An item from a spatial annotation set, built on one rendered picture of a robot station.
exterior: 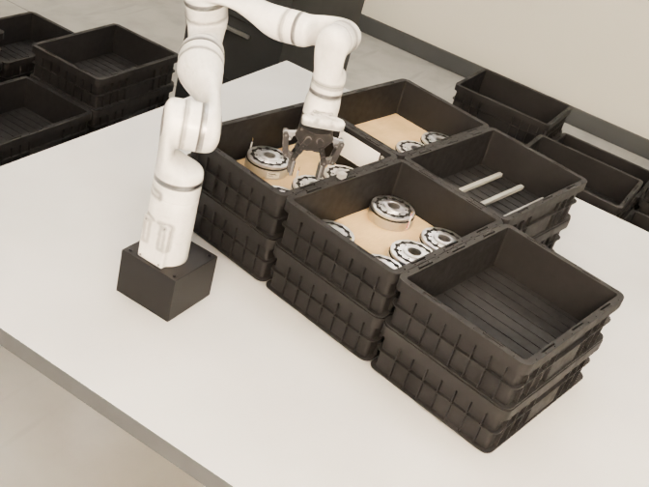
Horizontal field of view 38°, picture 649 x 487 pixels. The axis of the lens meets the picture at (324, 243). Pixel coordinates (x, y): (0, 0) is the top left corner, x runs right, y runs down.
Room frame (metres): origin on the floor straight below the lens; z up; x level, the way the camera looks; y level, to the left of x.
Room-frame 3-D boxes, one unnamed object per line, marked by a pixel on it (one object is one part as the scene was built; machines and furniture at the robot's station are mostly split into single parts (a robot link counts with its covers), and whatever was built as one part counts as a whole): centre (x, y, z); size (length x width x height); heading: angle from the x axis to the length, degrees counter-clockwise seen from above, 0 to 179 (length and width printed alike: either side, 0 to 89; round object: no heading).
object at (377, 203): (1.85, -0.13, 0.86); 0.10 x 0.10 x 0.01
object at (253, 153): (1.92, 0.18, 0.86); 0.10 x 0.10 x 0.01
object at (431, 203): (1.72, -0.13, 0.87); 0.40 x 0.30 x 0.11; 146
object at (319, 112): (1.82, 0.08, 1.07); 0.11 x 0.09 x 0.06; 14
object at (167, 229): (1.52, 0.30, 0.89); 0.09 x 0.09 x 0.17; 66
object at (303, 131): (1.84, 0.09, 1.00); 0.08 x 0.08 x 0.09
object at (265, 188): (1.88, 0.12, 0.92); 0.40 x 0.30 x 0.02; 146
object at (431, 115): (2.21, -0.10, 0.87); 0.40 x 0.30 x 0.11; 146
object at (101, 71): (2.85, 0.86, 0.37); 0.40 x 0.30 x 0.45; 157
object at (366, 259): (1.72, -0.13, 0.92); 0.40 x 0.30 x 0.02; 146
